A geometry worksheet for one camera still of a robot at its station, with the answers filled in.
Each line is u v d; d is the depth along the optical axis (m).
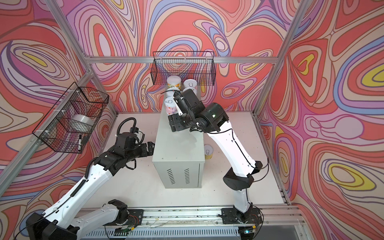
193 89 0.75
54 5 0.68
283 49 0.84
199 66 0.97
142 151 0.68
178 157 0.58
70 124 0.70
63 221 0.39
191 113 0.43
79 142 0.72
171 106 0.68
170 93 0.74
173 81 0.77
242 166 0.43
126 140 0.56
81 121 0.71
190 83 0.78
